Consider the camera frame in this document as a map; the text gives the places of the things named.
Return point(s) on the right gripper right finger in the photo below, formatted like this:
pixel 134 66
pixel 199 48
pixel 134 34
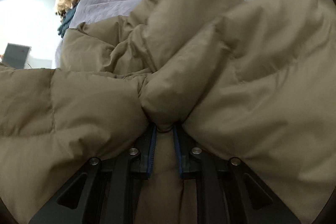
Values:
pixel 228 191

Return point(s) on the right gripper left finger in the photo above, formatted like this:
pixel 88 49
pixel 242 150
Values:
pixel 103 191

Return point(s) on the khaki puffer jacket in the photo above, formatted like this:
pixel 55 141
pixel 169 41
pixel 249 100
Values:
pixel 46 136

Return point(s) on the dark monitor screen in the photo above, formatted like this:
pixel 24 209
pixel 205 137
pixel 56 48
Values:
pixel 16 55

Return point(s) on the teal folded garment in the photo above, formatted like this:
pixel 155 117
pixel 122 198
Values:
pixel 66 21

